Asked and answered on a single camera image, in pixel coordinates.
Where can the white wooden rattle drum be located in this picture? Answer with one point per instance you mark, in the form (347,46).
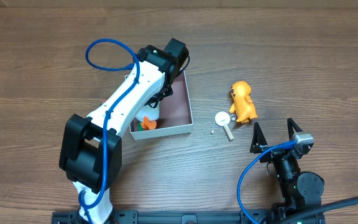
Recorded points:
(222,119)

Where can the green round plastic cap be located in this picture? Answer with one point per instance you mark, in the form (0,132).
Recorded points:
(140,126)

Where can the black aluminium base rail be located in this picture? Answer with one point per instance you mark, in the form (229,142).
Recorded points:
(135,217)

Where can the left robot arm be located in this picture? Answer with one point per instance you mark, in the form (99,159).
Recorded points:
(91,153)

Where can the white square cardboard box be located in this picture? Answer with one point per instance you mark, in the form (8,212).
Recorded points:
(175,115)

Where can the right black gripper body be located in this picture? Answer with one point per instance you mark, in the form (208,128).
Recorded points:
(276,152)

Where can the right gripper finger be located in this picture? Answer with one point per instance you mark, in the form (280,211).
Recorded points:
(293,129)
(258,144)

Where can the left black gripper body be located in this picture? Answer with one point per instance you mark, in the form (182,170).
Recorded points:
(162,94)

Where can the orange rubber dog toy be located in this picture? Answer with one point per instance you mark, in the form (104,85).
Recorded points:
(242,106)

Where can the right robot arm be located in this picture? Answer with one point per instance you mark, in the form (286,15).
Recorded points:
(300,190)

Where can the white plush duck toy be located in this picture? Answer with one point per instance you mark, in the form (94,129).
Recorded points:
(148,116)

